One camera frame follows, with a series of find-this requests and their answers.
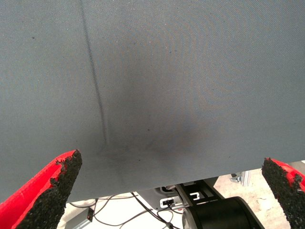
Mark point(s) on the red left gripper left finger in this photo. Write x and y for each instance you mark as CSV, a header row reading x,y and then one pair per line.
x,y
35,202

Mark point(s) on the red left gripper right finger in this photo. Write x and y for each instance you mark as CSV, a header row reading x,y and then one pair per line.
x,y
290,190

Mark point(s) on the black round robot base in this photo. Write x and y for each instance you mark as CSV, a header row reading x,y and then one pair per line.
x,y
219,214

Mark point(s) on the aluminium profile piece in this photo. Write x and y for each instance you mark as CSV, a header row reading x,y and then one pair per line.
x,y
243,177

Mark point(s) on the grey floor box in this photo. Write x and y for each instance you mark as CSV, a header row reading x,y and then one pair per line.
x,y
81,224

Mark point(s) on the grey chassis panel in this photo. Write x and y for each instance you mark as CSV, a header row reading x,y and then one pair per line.
x,y
147,199

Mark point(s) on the dark grey table cloth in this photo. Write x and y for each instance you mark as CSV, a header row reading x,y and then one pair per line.
x,y
166,59

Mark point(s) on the black metal frame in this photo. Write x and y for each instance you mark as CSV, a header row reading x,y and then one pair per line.
x,y
209,193

